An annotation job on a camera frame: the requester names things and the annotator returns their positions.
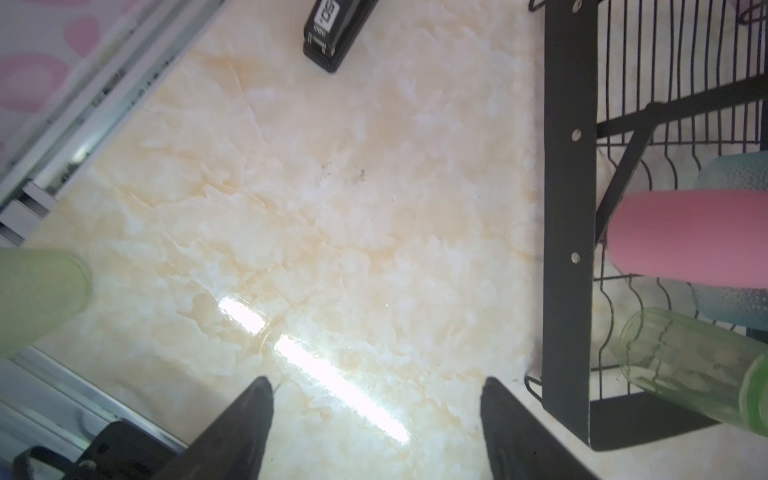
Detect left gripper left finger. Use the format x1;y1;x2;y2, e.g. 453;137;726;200
154;376;274;479

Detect pink cup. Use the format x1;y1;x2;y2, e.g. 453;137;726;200
606;190;767;289

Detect black stapler left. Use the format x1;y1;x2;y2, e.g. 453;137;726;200
303;0;378;74

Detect green transparent cup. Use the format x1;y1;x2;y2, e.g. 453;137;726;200
610;307;767;436

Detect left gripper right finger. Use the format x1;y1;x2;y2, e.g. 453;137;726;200
480;377;596;480

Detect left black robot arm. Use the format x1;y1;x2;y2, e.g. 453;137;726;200
9;376;595;479

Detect black wire dish rack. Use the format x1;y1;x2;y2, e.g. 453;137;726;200
526;1;767;451

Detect teal frosted tumbler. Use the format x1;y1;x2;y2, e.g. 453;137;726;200
692;284;767;331
694;151;767;192

